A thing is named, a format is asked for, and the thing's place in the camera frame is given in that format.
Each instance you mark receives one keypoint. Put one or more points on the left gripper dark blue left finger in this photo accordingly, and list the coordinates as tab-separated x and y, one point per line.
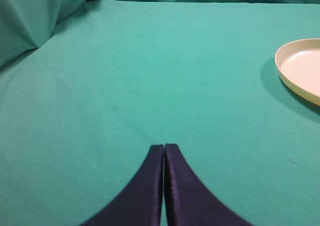
140	201

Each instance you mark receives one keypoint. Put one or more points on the left gripper dark blue right finger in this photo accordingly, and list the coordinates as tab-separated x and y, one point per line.
188	202

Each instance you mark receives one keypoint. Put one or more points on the yellow plastic plate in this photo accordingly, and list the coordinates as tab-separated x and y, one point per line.
298	66

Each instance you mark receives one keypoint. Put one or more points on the green table cloth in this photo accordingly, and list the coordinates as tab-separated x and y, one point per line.
78	115

